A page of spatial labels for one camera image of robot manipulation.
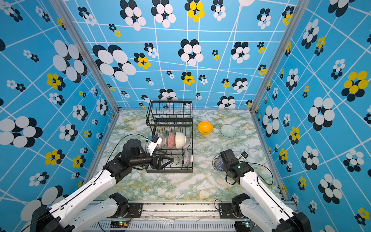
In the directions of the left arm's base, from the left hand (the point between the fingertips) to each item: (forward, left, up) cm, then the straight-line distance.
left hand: (171, 156), depth 72 cm
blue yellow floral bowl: (+5, -26, -18) cm, 33 cm away
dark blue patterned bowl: (+4, -8, -11) cm, 14 cm away
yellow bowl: (+32, -21, -17) cm, 42 cm away
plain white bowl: (+17, -3, -10) cm, 20 cm away
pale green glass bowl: (+29, -38, -19) cm, 51 cm away
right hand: (+1, -33, -14) cm, 36 cm away
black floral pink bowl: (+16, +2, -9) cm, 18 cm away
